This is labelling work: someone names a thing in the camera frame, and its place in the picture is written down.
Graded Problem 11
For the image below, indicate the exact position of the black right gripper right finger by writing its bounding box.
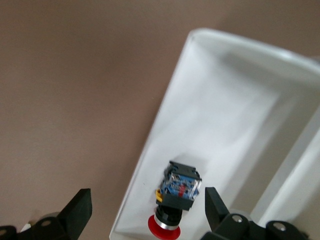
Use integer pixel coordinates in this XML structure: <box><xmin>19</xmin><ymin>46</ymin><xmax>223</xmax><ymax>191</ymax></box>
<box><xmin>199</xmin><ymin>186</ymin><xmax>311</xmax><ymax>240</ymax></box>

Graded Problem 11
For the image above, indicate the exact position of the red push button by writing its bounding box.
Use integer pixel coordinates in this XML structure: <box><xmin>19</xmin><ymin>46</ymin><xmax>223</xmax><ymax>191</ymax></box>
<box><xmin>147</xmin><ymin>160</ymin><xmax>203</xmax><ymax>240</ymax></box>

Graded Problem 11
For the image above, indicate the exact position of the white plastic drawer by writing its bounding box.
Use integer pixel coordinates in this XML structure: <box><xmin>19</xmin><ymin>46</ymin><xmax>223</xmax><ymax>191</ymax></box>
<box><xmin>108</xmin><ymin>27</ymin><xmax>320</xmax><ymax>240</ymax></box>

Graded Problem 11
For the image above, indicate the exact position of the brown paper table cover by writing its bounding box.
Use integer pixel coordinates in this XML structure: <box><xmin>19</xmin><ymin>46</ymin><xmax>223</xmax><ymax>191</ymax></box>
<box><xmin>0</xmin><ymin>0</ymin><xmax>320</xmax><ymax>240</ymax></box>

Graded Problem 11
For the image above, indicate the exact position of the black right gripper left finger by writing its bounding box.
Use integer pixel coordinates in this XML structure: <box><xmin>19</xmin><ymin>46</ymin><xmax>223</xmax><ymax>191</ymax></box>
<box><xmin>0</xmin><ymin>187</ymin><xmax>94</xmax><ymax>240</ymax></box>

